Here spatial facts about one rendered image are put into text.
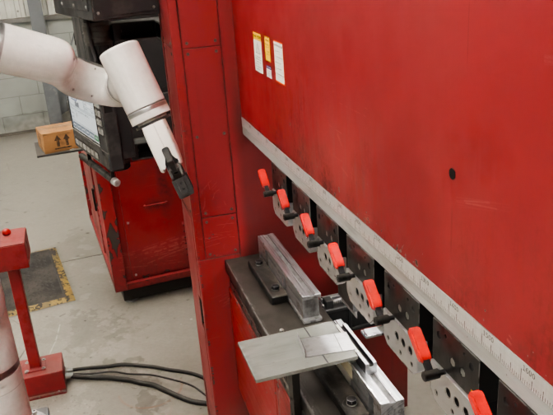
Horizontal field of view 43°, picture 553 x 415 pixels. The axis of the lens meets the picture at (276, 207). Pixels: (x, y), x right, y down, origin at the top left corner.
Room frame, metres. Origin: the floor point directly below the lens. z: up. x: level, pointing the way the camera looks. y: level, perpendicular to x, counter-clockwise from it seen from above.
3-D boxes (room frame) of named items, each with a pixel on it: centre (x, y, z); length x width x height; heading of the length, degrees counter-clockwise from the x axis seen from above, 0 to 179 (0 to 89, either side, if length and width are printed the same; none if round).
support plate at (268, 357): (1.52, -0.02, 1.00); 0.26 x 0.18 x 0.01; 106
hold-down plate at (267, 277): (2.12, 0.05, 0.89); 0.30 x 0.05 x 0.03; 16
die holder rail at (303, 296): (2.09, -0.02, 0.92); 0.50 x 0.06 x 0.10; 16
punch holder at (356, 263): (1.39, -0.21, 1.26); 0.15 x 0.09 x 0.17; 16
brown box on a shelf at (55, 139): (3.68, 1.15, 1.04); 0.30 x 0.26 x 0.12; 19
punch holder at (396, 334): (1.20, -0.27, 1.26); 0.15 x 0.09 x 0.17; 16
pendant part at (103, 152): (2.57, 0.63, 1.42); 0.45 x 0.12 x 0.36; 30
